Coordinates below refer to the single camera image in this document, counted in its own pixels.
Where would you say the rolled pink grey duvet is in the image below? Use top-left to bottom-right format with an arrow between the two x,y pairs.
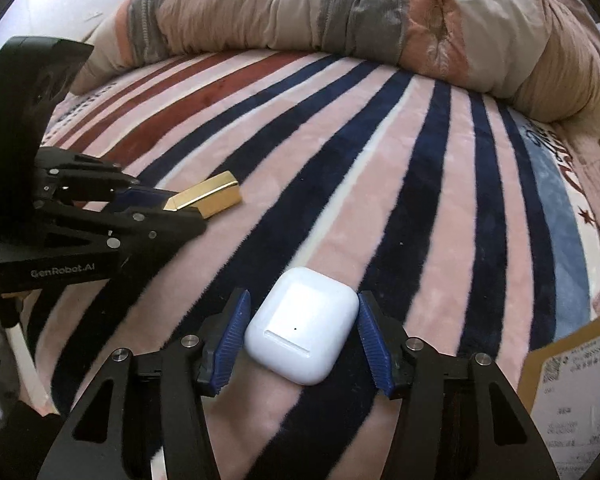
72,0 -> 600,122

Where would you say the white earbud case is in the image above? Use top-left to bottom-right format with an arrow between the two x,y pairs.
244,267 -> 359,387

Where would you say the pink bed sheet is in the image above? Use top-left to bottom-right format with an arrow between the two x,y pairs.
555,105 -> 600,321

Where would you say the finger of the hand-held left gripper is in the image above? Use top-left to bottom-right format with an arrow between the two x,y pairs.
35,146 -> 182,212
42,204 -> 207,262

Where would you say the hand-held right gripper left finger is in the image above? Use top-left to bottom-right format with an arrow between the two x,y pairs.
37,287 -> 253,480

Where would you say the cardboard box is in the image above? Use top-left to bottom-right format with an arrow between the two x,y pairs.
517,305 -> 600,480

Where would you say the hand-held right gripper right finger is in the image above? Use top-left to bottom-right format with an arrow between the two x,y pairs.
357,290 -> 561,480

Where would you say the gold bar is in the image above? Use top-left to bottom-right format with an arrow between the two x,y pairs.
164,171 -> 243,220

